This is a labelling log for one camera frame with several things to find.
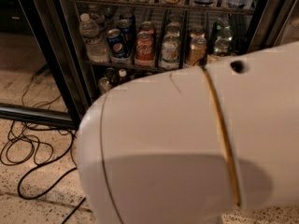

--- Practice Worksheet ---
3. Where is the front white green can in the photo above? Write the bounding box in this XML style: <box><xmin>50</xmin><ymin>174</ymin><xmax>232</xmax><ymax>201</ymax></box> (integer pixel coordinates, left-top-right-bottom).
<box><xmin>159</xmin><ymin>35</ymin><xmax>180</xmax><ymax>70</ymax></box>

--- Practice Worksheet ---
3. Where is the silver can bottom shelf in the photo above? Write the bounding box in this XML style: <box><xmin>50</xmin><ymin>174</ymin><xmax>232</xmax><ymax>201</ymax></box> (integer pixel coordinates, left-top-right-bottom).
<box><xmin>98</xmin><ymin>77</ymin><xmax>113</xmax><ymax>94</ymax></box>

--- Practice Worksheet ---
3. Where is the rear blue pepsi can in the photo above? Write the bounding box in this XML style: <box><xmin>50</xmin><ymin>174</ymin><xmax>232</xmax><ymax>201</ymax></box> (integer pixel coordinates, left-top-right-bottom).
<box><xmin>120</xmin><ymin>11</ymin><xmax>135</xmax><ymax>25</ymax></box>

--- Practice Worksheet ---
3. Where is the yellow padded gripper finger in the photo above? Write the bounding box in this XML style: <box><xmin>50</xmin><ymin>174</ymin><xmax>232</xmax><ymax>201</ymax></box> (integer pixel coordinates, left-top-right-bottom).
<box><xmin>207</xmin><ymin>54</ymin><xmax>222</xmax><ymax>63</ymax></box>

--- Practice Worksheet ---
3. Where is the stainless steel fridge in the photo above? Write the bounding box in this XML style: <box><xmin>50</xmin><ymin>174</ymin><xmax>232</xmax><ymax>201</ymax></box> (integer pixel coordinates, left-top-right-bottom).
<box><xmin>19</xmin><ymin>0</ymin><xmax>298</xmax><ymax>127</ymax></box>

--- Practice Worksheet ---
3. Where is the red cola can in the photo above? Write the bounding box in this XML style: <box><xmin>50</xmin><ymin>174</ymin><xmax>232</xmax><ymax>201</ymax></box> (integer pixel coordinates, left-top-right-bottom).
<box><xmin>135</xmin><ymin>32</ymin><xmax>154</xmax><ymax>67</ymax></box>
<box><xmin>139</xmin><ymin>21</ymin><xmax>156</xmax><ymax>35</ymax></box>

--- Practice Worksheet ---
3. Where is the open glass fridge door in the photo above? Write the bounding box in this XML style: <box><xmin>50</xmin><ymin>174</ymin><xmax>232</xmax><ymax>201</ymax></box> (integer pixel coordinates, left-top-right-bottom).
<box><xmin>0</xmin><ymin>0</ymin><xmax>88</xmax><ymax>129</ymax></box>

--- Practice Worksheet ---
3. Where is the green soda can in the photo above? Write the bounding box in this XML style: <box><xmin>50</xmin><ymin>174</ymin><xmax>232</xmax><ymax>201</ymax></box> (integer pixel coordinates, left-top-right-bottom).
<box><xmin>216</xmin><ymin>29</ymin><xmax>234</xmax><ymax>41</ymax></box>
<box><xmin>213</xmin><ymin>39</ymin><xmax>230</xmax><ymax>56</ymax></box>
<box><xmin>213</xmin><ymin>18</ymin><xmax>231</xmax><ymax>32</ymax></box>

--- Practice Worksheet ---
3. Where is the middle blue pepsi can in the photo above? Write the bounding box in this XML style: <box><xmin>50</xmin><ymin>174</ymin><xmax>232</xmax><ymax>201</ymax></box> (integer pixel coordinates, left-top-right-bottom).
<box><xmin>117</xmin><ymin>20</ymin><xmax>135</xmax><ymax>49</ymax></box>

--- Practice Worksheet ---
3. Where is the rear clear water bottle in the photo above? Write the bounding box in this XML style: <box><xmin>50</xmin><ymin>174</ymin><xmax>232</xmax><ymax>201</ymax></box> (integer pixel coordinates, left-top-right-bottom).
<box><xmin>88</xmin><ymin>4</ymin><xmax>107</xmax><ymax>32</ymax></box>

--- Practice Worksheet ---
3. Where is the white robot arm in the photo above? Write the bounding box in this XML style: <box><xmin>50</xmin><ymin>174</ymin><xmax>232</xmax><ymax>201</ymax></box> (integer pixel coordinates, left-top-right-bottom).
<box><xmin>77</xmin><ymin>43</ymin><xmax>299</xmax><ymax>224</ymax></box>

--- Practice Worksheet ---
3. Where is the front red cola can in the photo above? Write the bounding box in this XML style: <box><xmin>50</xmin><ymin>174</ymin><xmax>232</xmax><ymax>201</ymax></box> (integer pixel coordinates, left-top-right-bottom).
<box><xmin>135</xmin><ymin>32</ymin><xmax>154</xmax><ymax>67</ymax></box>

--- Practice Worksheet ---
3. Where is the rear white green can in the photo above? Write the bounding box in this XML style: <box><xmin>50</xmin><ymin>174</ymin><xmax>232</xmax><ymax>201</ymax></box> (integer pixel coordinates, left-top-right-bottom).
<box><xmin>164</xmin><ymin>23</ymin><xmax>180</xmax><ymax>37</ymax></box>

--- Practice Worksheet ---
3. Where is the brown tea bottle left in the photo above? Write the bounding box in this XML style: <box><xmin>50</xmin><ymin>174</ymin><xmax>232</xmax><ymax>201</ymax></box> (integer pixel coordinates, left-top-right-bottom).
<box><xmin>119</xmin><ymin>69</ymin><xmax>128</xmax><ymax>84</ymax></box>

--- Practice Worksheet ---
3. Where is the white green can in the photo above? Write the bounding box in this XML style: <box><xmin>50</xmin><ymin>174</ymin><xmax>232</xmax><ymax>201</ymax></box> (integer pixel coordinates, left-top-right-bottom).
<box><xmin>159</xmin><ymin>35</ymin><xmax>180</xmax><ymax>70</ymax></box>
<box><xmin>164</xmin><ymin>23</ymin><xmax>180</xmax><ymax>37</ymax></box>

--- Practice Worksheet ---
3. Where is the front gold soda can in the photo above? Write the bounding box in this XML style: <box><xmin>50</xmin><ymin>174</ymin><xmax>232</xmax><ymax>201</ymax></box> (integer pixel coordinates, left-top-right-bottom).
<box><xmin>184</xmin><ymin>37</ymin><xmax>206</xmax><ymax>67</ymax></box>

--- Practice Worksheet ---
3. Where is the front blue pepsi can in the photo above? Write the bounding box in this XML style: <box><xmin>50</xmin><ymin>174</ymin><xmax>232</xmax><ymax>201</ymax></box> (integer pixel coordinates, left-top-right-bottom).
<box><xmin>107</xmin><ymin>28</ymin><xmax>131</xmax><ymax>64</ymax></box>

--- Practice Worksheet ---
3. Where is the black floor cable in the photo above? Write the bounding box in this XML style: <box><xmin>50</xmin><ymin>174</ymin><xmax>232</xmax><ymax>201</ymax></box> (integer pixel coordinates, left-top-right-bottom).
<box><xmin>0</xmin><ymin>66</ymin><xmax>87</xmax><ymax>224</ymax></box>

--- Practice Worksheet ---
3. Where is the front clear water bottle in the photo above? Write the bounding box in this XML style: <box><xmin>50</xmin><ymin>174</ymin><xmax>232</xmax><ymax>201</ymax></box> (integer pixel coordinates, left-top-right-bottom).
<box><xmin>79</xmin><ymin>13</ymin><xmax>109</xmax><ymax>63</ymax></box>

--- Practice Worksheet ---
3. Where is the clear water bottle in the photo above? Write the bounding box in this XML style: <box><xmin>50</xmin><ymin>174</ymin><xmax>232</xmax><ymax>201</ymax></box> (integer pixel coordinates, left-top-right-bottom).
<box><xmin>79</xmin><ymin>13</ymin><xmax>109</xmax><ymax>63</ymax></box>
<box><xmin>88</xmin><ymin>4</ymin><xmax>107</xmax><ymax>32</ymax></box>

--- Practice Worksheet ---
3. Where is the rear red cola can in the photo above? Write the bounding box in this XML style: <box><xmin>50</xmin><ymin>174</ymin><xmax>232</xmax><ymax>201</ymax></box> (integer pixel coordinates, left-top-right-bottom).
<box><xmin>139</xmin><ymin>21</ymin><xmax>156</xmax><ymax>35</ymax></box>

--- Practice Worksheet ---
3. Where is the rear gold soda can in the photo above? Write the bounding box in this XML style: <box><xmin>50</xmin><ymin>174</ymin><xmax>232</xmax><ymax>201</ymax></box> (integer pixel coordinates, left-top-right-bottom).
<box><xmin>189</xmin><ymin>25</ymin><xmax>206</xmax><ymax>38</ymax></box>

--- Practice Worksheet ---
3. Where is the blue pepsi can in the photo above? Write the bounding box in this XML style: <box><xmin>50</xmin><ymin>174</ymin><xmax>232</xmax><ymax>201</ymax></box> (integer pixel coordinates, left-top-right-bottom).
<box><xmin>107</xmin><ymin>28</ymin><xmax>131</xmax><ymax>64</ymax></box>
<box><xmin>117</xmin><ymin>20</ymin><xmax>135</xmax><ymax>49</ymax></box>
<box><xmin>120</xmin><ymin>11</ymin><xmax>135</xmax><ymax>25</ymax></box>

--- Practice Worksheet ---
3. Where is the gold soda can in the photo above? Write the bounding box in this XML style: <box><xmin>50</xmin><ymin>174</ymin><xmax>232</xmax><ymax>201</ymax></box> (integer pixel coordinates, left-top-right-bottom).
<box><xmin>184</xmin><ymin>37</ymin><xmax>206</xmax><ymax>67</ymax></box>
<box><xmin>189</xmin><ymin>25</ymin><xmax>206</xmax><ymax>38</ymax></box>

